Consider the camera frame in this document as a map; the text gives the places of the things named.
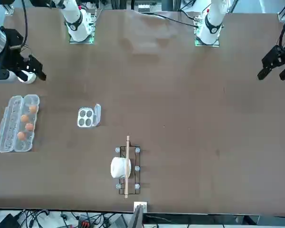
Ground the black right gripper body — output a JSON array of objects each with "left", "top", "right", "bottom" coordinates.
[{"left": 0, "top": 28, "right": 24, "bottom": 71}]

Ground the transparent twelve-slot egg tray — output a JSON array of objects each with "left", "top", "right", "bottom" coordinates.
[{"left": 0, "top": 94, "right": 40, "bottom": 153}]

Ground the white four-slot egg tray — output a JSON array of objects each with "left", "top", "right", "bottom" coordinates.
[{"left": 76, "top": 103, "right": 102, "bottom": 128}]

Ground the white bowl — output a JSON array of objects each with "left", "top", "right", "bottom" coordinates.
[{"left": 16, "top": 70, "right": 37, "bottom": 85}]

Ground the black table cable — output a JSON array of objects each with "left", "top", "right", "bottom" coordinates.
[{"left": 135, "top": 12, "right": 198, "bottom": 29}]

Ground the black wire cup rack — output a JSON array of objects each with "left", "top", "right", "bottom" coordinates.
[{"left": 115, "top": 135, "right": 142, "bottom": 199}]

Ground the aluminium camera post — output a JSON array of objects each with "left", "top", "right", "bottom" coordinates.
[{"left": 133, "top": 201, "right": 148, "bottom": 228}]

